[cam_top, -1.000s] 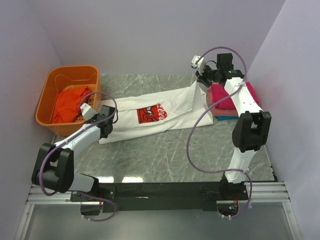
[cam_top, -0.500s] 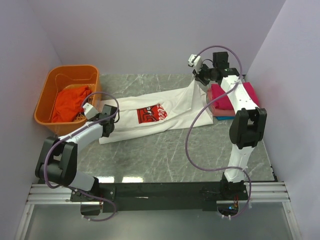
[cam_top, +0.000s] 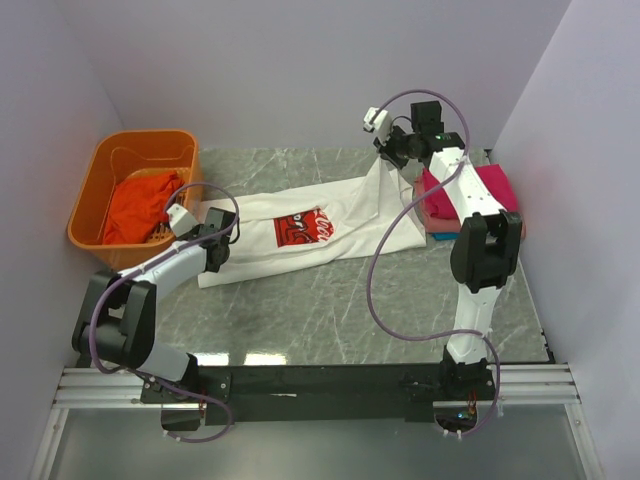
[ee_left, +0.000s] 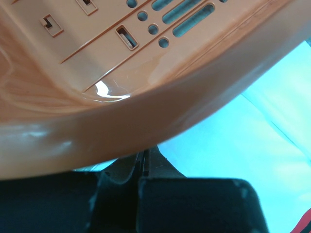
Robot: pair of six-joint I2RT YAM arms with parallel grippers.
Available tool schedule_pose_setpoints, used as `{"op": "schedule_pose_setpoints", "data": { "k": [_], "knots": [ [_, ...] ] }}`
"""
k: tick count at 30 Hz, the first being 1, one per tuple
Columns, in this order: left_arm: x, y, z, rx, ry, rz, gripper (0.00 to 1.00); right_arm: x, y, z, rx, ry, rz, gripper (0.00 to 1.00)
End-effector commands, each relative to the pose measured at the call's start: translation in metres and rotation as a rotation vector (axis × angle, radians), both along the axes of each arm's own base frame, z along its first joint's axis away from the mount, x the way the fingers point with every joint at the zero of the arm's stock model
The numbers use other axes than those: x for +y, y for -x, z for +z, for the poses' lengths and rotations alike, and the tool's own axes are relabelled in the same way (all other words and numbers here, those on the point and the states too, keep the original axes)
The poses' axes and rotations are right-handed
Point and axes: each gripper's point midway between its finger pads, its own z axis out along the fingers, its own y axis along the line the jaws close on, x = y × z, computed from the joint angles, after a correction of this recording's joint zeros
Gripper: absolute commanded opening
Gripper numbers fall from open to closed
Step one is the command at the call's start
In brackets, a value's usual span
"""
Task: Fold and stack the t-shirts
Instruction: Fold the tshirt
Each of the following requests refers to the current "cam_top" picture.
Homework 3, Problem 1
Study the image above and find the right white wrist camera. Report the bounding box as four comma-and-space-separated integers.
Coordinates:
363, 107, 392, 137

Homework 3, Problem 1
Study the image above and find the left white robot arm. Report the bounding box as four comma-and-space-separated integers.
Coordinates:
71, 205, 239, 394

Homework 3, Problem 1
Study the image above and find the folded blue t-shirt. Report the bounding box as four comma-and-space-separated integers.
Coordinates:
431, 232, 459, 241

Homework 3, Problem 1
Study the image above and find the aluminium frame rail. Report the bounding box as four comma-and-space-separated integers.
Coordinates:
27, 269, 604, 480

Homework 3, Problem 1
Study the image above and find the orange plastic laundry basket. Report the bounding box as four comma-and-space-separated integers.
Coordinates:
67, 130, 203, 270

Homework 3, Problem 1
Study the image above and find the white printed t-shirt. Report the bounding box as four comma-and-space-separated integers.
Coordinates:
198, 159, 414, 289

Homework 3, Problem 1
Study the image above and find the folded magenta t-shirt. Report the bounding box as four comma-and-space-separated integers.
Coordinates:
423, 165, 519, 220

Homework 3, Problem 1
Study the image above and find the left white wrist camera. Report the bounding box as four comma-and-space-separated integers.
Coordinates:
167, 203, 199, 238

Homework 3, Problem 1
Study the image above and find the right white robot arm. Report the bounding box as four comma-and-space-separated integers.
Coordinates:
363, 101, 523, 398

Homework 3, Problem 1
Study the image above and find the folded salmon t-shirt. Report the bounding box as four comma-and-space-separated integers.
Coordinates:
412, 174, 526, 241

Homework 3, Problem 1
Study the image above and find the orange t-shirt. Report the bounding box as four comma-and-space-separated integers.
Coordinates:
102, 171, 184, 245

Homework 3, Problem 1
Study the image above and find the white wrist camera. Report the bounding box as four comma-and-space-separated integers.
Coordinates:
167, 203, 199, 238
363, 107, 392, 137

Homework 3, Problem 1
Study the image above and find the black base crossbar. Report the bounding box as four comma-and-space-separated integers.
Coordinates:
141, 362, 495, 432

